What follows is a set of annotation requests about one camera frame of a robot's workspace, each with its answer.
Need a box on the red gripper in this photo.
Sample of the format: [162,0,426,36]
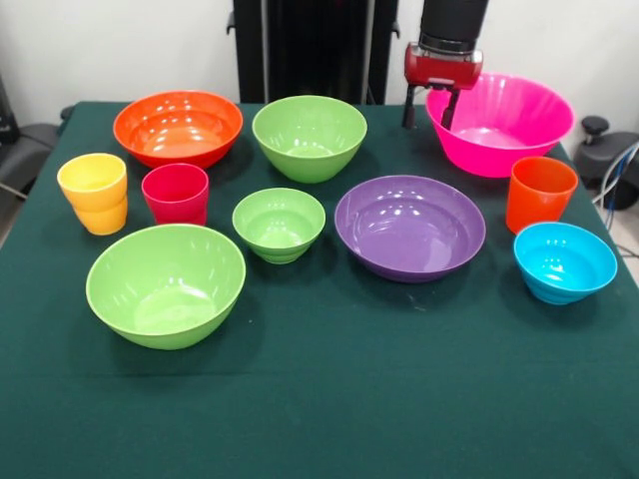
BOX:
[402,43,484,130]

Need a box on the pink bowl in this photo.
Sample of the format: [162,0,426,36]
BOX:
[424,72,576,179]

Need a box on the purple bowl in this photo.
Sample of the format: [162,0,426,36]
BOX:
[333,174,487,284]

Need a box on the medium green bowl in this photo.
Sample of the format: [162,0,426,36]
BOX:
[252,95,368,185]

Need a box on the orange cup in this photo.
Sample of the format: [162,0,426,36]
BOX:
[505,156,580,236]

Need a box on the small ribbed green bowl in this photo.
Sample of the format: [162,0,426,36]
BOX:
[232,187,327,264]

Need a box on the black chair with round knob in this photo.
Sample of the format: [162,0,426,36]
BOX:
[573,115,639,211]

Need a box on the small blue bowl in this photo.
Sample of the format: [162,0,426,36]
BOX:
[513,222,619,305]

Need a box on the orange bowl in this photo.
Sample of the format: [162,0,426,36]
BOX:
[112,90,245,170]

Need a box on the red cup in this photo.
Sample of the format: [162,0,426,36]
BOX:
[141,163,210,227]

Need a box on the dark green tablecloth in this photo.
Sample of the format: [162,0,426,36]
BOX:
[0,102,639,479]

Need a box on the large green bowl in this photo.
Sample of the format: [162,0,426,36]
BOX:
[85,224,247,351]

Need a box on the yellow cup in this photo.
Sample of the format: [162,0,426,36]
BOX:
[56,153,129,237]

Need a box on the black office chair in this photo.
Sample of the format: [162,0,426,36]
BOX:
[0,74,74,201]

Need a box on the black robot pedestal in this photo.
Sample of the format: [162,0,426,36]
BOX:
[227,0,400,106]

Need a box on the blue and white cable bundle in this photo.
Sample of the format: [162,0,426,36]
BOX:
[591,142,639,211]

